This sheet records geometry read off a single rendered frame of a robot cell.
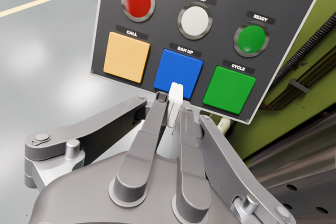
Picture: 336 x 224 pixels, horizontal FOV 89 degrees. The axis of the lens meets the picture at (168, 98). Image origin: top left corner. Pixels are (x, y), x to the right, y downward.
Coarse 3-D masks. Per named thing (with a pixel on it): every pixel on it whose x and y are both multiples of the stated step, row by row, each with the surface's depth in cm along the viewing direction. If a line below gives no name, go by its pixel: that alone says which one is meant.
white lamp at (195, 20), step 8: (192, 8) 28; (200, 8) 28; (184, 16) 28; (192, 16) 28; (200, 16) 28; (184, 24) 29; (192, 24) 29; (200, 24) 29; (192, 32) 29; (200, 32) 29
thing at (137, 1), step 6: (126, 0) 28; (132, 0) 28; (138, 0) 28; (144, 0) 28; (150, 0) 28; (126, 6) 29; (132, 6) 29; (138, 6) 29; (144, 6) 28; (132, 12) 29; (138, 12) 29; (144, 12) 29
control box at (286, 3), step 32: (160, 0) 28; (192, 0) 28; (224, 0) 27; (256, 0) 27; (288, 0) 27; (96, 32) 31; (128, 32) 30; (160, 32) 30; (224, 32) 29; (288, 32) 28; (96, 64) 33; (224, 64) 31; (256, 64) 30; (192, 96) 33; (256, 96) 32
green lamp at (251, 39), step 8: (240, 32) 29; (248, 32) 28; (256, 32) 28; (240, 40) 29; (248, 40) 29; (256, 40) 29; (264, 40) 29; (240, 48) 29; (248, 48) 29; (256, 48) 29
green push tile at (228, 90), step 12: (216, 72) 31; (228, 72) 30; (216, 84) 31; (228, 84) 31; (240, 84) 31; (252, 84) 31; (204, 96) 33; (216, 96) 32; (228, 96) 32; (240, 96) 32; (228, 108) 33; (240, 108) 32
